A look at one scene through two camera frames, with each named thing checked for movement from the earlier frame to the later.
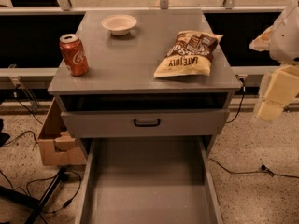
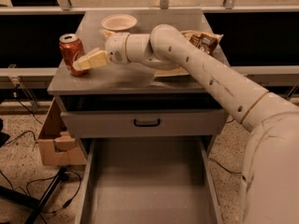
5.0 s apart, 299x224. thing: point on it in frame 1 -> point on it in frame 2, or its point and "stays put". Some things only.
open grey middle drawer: [149, 180] stays put
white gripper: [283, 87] -> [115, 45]
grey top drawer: [141, 123] stays put
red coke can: [74, 54] stays put
